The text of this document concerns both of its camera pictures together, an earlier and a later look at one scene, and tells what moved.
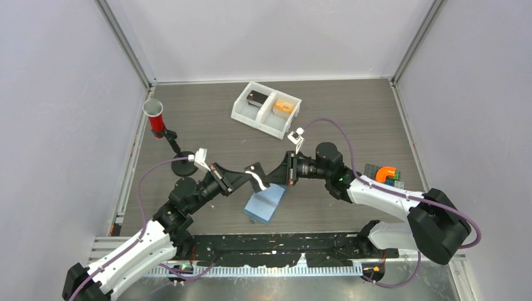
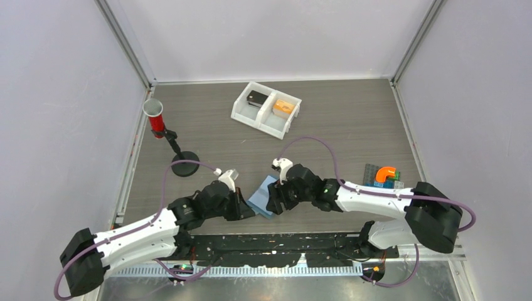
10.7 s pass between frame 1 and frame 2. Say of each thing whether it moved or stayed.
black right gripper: moved
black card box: stayed
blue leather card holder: stayed
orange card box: stayed
